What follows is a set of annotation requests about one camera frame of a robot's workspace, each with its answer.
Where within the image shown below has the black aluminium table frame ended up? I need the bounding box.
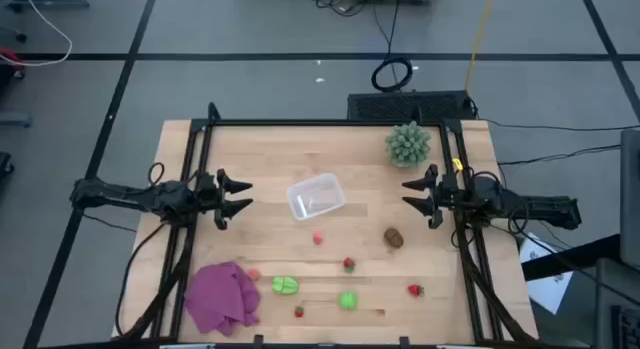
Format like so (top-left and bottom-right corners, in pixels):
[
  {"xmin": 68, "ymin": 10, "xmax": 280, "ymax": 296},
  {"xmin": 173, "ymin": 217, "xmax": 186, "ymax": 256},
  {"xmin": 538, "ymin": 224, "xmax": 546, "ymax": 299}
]
[{"xmin": 110, "ymin": 101, "xmax": 540, "ymax": 349}]

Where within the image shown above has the brown kiwi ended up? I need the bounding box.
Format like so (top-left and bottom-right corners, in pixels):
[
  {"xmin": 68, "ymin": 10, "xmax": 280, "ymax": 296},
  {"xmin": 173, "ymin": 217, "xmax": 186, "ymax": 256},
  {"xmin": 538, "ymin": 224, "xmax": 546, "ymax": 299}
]
[{"xmin": 383, "ymin": 227, "xmax": 405, "ymax": 250}]

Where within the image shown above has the thin black floor cable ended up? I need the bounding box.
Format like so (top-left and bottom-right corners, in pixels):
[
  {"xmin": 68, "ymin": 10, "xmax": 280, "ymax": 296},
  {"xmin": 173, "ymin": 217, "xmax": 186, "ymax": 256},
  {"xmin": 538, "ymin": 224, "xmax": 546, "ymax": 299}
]
[
  {"xmin": 479, "ymin": 116, "xmax": 640, "ymax": 133},
  {"xmin": 497, "ymin": 144, "xmax": 622, "ymax": 167}
]

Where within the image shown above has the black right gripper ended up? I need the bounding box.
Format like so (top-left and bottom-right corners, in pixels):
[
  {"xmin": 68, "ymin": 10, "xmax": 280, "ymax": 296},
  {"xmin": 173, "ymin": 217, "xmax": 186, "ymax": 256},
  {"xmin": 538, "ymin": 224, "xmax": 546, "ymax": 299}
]
[{"xmin": 400, "ymin": 163, "xmax": 461, "ymax": 231}]

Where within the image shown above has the black cable bundle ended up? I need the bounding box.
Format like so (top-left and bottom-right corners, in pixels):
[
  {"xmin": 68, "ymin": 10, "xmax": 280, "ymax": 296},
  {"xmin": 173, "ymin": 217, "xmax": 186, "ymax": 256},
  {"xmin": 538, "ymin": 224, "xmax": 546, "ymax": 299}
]
[
  {"xmin": 114, "ymin": 221, "xmax": 194, "ymax": 340},
  {"xmin": 451, "ymin": 222, "xmax": 539, "ymax": 346}
]

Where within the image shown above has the white printed paper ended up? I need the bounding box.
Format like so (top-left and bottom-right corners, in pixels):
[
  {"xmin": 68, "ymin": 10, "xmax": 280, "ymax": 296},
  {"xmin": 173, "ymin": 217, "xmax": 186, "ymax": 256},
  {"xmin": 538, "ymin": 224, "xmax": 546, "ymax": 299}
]
[{"xmin": 518, "ymin": 231, "xmax": 575, "ymax": 316}]

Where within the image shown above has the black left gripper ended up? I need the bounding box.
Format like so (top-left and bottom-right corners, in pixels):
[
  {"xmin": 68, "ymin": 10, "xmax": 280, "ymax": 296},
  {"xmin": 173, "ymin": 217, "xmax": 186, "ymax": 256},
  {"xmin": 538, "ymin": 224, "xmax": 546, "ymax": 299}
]
[{"xmin": 194, "ymin": 168, "xmax": 255, "ymax": 232}]

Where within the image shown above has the coiled black cable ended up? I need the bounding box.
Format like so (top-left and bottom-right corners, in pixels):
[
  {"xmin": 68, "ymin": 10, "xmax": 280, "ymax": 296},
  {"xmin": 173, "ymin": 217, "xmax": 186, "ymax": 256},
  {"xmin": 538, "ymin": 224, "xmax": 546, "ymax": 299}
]
[{"xmin": 370, "ymin": 56, "xmax": 414, "ymax": 94}]

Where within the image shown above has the yellow cable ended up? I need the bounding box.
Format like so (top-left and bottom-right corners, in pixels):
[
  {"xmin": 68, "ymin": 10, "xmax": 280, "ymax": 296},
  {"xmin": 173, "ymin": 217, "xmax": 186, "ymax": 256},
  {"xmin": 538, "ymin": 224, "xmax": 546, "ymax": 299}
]
[{"xmin": 464, "ymin": 0, "xmax": 497, "ymax": 96}]

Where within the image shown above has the grey cart base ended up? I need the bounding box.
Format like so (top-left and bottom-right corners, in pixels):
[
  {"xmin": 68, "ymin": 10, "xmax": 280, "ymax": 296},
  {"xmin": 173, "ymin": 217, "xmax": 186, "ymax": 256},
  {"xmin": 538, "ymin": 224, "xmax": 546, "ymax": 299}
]
[{"xmin": 6, "ymin": 0, "xmax": 91, "ymax": 13}]

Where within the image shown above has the white cable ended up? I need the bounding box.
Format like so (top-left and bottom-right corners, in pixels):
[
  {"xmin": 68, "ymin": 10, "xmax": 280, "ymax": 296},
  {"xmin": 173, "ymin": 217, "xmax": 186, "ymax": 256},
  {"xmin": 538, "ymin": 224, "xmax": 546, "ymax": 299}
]
[{"xmin": 0, "ymin": 0, "xmax": 74, "ymax": 68}]

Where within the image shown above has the green succulent plant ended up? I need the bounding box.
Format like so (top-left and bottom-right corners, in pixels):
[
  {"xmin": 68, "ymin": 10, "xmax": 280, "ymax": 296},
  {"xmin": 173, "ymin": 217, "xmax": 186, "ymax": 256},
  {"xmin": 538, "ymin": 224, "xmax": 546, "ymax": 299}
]
[{"xmin": 383, "ymin": 120, "xmax": 433, "ymax": 169}]

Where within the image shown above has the green pepper slice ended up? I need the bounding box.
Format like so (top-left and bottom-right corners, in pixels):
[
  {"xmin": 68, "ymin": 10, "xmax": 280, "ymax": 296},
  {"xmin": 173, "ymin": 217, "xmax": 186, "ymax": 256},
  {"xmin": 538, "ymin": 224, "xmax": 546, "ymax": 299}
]
[{"xmin": 271, "ymin": 275, "xmax": 300, "ymax": 296}]

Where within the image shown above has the red object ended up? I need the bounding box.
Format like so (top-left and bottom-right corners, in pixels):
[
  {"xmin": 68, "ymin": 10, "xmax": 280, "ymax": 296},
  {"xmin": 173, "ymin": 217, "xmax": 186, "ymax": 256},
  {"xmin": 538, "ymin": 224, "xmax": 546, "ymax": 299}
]
[{"xmin": 0, "ymin": 45, "xmax": 27, "ymax": 73}]

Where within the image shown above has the clear plastic tupperware container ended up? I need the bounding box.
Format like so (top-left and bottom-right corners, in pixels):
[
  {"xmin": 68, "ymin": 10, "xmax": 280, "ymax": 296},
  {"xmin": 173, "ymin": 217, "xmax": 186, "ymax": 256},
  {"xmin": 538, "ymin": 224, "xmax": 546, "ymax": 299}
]
[{"xmin": 285, "ymin": 172, "xmax": 347, "ymax": 222}]

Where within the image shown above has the purple cloth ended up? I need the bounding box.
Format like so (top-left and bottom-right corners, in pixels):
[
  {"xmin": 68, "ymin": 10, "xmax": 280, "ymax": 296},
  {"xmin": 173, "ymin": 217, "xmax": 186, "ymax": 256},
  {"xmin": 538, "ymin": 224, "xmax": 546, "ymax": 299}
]
[{"xmin": 183, "ymin": 261, "xmax": 262, "ymax": 338}]

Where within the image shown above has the grey cabinet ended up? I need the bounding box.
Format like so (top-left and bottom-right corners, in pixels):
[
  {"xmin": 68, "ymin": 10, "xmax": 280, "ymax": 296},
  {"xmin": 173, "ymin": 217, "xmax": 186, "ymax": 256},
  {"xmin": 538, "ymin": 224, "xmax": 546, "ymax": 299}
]
[{"xmin": 619, "ymin": 128, "xmax": 640, "ymax": 270}]

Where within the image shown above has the black perforated box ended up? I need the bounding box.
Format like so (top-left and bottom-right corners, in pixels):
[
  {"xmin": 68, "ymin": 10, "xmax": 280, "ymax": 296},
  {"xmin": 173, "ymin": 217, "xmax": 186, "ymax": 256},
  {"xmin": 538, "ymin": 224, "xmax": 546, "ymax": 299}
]
[{"xmin": 346, "ymin": 89, "xmax": 477, "ymax": 123}]

